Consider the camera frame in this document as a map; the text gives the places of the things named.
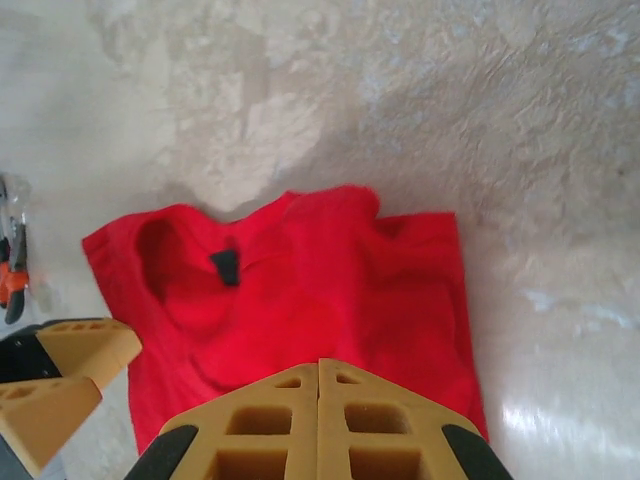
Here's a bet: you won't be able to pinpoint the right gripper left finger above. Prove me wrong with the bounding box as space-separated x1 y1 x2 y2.
124 360 320 480

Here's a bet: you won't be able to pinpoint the red t-shirt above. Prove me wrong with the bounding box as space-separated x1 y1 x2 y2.
82 184 489 457

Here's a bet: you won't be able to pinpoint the orange-handled pliers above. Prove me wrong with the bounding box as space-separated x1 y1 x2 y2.
0 209 31 325

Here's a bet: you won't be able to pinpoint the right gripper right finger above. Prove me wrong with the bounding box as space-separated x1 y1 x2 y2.
317 358 514 480

